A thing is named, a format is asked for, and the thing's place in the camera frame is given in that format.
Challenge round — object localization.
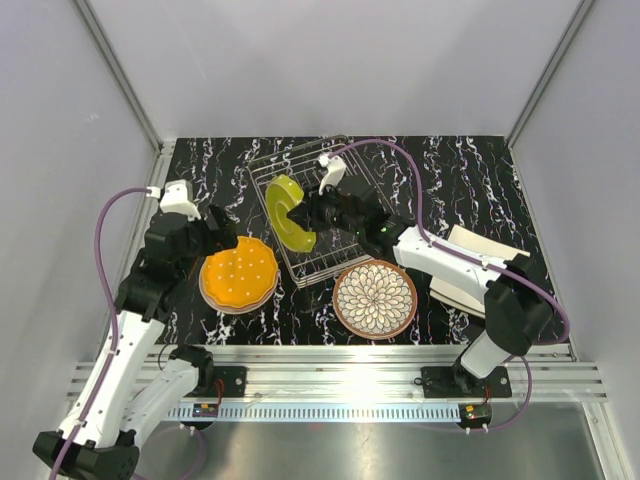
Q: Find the aluminium frame post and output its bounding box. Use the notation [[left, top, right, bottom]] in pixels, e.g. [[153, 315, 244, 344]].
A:
[[505, 0, 598, 150], [70, 0, 165, 156]]

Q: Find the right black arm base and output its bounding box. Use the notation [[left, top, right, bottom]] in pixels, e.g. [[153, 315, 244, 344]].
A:
[[413, 366, 512, 399]]

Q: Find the left aluminium frame post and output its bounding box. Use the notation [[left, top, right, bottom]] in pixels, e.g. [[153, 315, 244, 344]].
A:
[[70, 0, 165, 156]]

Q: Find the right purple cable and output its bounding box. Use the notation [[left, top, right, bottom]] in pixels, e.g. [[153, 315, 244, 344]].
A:
[[319, 139, 572, 431]]

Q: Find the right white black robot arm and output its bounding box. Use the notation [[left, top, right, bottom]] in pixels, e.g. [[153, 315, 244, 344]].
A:
[[272, 187, 557, 397]]

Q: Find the white slotted cable duct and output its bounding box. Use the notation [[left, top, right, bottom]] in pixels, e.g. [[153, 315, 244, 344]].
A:
[[165, 402, 460, 423]]

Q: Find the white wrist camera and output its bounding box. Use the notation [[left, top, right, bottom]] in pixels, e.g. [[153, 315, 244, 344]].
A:
[[159, 180, 201, 221], [318, 153, 347, 195]]

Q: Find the pink polka dot plate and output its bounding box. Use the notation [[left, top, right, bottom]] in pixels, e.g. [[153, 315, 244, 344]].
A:
[[199, 281, 276, 315]]

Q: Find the white square plate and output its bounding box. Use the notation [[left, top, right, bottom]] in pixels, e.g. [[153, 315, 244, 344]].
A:
[[430, 225, 531, 319]]

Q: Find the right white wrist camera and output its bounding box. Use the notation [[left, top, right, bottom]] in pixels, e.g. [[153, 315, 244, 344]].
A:
[[318, 153, 347, 195]]

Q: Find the green polka dot plate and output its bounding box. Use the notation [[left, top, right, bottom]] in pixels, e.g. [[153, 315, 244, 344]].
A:
[[265, 175, 316, 253]]

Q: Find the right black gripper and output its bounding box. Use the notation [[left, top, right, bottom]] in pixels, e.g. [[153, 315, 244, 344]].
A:
[[288, 179, 364, 237]]

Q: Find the metal wire dish rack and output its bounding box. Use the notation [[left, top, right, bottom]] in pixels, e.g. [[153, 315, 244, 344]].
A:
[[248, 135, 372, 288]]

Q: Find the right aluminium frame post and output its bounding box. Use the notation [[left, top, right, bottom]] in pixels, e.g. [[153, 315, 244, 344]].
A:
[[505, 0, 598, 150]]

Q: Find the aluminium mounting rail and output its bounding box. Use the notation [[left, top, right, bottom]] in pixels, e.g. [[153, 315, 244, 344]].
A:
[[66, 343, 609, 407]]

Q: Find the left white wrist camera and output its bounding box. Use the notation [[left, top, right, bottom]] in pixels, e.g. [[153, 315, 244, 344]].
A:
[[159, 180, 201, 221]]

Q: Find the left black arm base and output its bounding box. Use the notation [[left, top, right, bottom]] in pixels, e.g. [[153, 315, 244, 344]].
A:
[[187, 365, 248, 399]]

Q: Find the black marble pattern mat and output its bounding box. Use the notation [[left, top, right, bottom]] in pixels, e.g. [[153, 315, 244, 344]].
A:
[[162, 136, 550, 346]]

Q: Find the orange polka dot plate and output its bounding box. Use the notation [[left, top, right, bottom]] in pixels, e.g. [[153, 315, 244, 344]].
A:
[[199, 236, 279, 307]]

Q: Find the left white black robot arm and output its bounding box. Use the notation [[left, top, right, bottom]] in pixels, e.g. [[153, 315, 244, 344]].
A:
[[32, 205, 238, 479]]

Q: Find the floral patterned brown plate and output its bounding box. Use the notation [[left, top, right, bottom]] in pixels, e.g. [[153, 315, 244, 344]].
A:
[[332, 260, 418, 340]]

